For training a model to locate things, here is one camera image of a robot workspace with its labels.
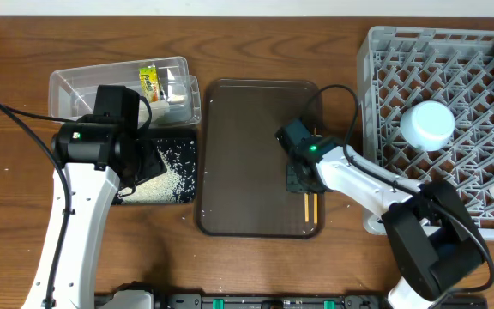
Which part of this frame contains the black rectangular tray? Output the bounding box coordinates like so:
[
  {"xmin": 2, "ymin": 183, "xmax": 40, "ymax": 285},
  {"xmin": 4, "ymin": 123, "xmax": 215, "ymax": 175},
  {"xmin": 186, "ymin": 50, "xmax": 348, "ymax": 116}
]
[{"xmin": 111, "ymin": 127, "xmax": 199, "ymax": 206}]

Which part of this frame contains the clear plastic waste bin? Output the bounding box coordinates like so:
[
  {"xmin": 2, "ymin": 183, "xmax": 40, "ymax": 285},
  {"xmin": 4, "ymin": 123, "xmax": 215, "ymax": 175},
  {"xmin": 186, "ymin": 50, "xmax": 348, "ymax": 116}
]
[{"xmin": 48, "ymin": 56, "xmax": 202, "ymax": 128}]

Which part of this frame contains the green yellow snack wrapper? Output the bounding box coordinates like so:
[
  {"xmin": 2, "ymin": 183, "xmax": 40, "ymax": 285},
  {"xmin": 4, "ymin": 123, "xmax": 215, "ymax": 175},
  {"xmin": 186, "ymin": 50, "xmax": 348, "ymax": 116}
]
[{"xmin": 139, "ymin": 65, "xmax": 164, "ymax": 102}]

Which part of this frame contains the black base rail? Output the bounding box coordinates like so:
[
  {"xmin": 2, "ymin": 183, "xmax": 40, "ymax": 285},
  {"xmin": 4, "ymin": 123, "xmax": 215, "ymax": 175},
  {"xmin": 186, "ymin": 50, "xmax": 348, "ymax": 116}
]
[{"xmin": 94, "ymin": 281, "xmax": 488, "ymax": 309}]

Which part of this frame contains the pile of rice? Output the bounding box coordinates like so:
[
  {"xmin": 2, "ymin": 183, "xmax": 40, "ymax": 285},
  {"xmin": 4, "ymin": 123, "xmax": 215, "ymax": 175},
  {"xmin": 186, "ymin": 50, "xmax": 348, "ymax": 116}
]
[{"xmin": 113, "ymin": 139, "xmax": 197, "ymax": 205}]

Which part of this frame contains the grey dishwasher rack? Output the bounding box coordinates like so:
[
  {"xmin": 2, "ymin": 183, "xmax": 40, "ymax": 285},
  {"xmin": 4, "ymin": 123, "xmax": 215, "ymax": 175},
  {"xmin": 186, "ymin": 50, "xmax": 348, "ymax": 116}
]
[{"xmin": 357, "ymin": 27, "xmax": 494, "ymax": 241}]

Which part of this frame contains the light blue bowl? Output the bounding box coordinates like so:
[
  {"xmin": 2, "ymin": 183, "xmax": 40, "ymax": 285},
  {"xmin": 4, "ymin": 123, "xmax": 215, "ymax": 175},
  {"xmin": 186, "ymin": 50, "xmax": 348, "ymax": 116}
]
[{"xmin": 400, "ymin": 100, "xmax": 455, "ymax": 152}]

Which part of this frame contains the brown serving tray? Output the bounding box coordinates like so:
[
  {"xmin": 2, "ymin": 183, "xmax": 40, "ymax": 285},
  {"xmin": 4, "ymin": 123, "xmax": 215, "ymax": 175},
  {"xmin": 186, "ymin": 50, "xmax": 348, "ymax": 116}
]
[{"xmin": 196, "ymin": 79, "xmax": 325, "ymax": 239}]

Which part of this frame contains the wooden chopstick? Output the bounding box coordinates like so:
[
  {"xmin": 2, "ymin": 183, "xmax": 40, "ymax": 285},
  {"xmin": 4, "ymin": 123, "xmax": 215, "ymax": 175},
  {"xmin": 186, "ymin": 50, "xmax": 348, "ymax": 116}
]
[
  {"xmin": 312, "ymin": 127, "xmax": 319, "ymax": 225},
  {"xmin": 304, "ymin": 193, "xmax": 310, "ymax": 223}
]

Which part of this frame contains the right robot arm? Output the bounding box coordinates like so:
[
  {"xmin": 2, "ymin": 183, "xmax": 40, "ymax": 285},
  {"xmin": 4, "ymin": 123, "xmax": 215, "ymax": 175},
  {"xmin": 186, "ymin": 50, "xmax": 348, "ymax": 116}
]
[{"xmin": 279, "ymin": 133, "xmax": 494, "ymax": 308}]

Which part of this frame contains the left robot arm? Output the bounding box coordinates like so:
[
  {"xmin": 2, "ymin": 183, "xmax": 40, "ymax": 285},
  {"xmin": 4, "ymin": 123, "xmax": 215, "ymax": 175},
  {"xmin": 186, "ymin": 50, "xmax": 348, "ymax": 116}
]
[{"xmin": 23, "ymin": 117, "xmax": 166, "ymax": 309}]

